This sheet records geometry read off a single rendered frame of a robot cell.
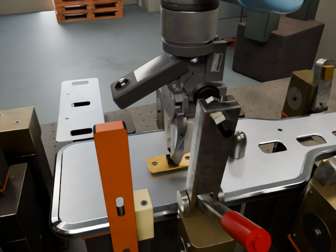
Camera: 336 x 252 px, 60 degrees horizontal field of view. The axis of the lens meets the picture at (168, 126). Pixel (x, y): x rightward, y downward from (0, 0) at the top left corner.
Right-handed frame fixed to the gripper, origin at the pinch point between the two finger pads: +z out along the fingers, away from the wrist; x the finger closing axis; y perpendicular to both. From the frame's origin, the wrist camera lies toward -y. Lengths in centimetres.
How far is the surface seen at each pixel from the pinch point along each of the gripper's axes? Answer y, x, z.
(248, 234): -0.9, -25.7, -12.4
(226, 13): 159, 318, 54
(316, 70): 38.7, 14.5, -5.6
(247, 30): 141, 227, 49
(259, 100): 60, 65, 32
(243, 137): 12.9, -1.0, -2.1
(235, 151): 11.7, -1.3, 0.7
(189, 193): -1.9, -14.7, -6.0
